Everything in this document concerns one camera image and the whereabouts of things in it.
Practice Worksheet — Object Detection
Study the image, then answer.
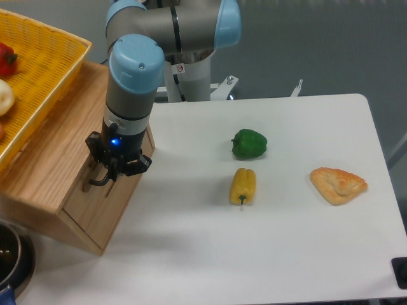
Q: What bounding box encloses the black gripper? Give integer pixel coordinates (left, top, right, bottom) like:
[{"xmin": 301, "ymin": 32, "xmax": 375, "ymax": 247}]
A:
[{"xmin": 85, "ymin": 128, "xmax": 152, "ymax": 182}]

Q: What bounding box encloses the wooden top drawer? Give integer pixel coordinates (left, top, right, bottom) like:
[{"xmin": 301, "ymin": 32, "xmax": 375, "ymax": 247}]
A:
[{"xmin": 58, "ymin": 130, "xmax": 141, "ymax": 255}]

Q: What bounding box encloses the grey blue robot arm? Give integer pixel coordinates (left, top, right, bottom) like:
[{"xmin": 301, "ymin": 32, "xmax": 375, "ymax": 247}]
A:
[{"xmin": 86, "ymin": 1, "xmax": 242, "ymax": 186}]

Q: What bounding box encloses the wooden drawer cabinet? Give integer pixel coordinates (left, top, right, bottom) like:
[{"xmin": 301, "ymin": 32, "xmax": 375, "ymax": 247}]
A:
[{"xmin": 0, "ymin": 60, "xmax": 156, "ymax": 257}]

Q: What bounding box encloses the yellow plastic basket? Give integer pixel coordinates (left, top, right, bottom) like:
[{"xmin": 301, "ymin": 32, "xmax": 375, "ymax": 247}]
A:
[{"xmin": 1, "ymin": 10, "xmax": 92, "ymax": 169}]

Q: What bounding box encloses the white onion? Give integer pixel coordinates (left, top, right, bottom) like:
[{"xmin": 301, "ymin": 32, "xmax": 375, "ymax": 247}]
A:
[{"xmin": 0, "ymin": 79, "xmax": 15, "ymax": 116}]

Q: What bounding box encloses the yellow bell pepper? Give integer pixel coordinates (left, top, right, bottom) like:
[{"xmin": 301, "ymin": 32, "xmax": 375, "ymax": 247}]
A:
[{"xmin": 229, "ymin": 168, "xmax": 256, "ymax": 205}]

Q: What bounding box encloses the green bell pepper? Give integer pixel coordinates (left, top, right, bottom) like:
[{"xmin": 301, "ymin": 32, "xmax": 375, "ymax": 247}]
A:
[{"xmin": 231, "ymin": 129, "xmax": 268, "ymax": 159}]

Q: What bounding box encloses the dark metal pot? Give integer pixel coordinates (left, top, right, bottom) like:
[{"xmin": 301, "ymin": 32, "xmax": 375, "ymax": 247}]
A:
[{"xmin": 1, "ymin": 221, "xmax": 36, "ymax": 304}]

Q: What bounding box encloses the red bell pepper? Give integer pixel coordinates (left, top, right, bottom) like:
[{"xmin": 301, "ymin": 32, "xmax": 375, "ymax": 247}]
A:
[{"xmin": 0, "ymin": 43, "xmax": 18, "ymax": 76}]

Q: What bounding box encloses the golden pastry bread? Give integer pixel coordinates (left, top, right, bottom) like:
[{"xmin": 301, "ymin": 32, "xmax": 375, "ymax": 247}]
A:
[{"xmin": 310, "ymin": 167, "xmax": 368, "ymax": 206}]

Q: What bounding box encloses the black corner device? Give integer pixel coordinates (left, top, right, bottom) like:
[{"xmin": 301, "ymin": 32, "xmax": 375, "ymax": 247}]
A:
[{"xmin": 391, "ymin": 257, "xmax": 407, "ymax": 290}]

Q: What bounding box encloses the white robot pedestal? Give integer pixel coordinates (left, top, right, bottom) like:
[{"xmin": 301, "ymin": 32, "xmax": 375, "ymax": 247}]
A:
[{"xmin": 156, "ymin": 50, "xmax": 238, "ymax": 103}]

